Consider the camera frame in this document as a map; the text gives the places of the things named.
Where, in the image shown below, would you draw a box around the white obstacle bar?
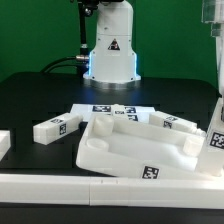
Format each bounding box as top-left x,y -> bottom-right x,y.
0,174 -> 224,209
0,130 -> 11,161

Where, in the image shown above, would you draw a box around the white front obstacle bar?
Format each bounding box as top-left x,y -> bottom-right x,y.
0,174 -> 224,209

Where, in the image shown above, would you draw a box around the white square desk top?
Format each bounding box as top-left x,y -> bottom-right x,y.
75,114 -> 224,181

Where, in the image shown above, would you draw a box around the white left obstacle bar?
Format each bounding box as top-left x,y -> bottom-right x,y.
0,130 -> 11,161

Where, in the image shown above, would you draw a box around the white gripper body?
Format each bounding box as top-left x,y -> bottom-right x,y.
202,0 -> 224,96

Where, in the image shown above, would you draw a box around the black cables behind base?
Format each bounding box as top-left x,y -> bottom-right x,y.
40,0 -> 92,74

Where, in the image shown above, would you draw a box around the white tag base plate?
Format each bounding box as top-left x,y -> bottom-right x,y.
70,104 -> 155,123

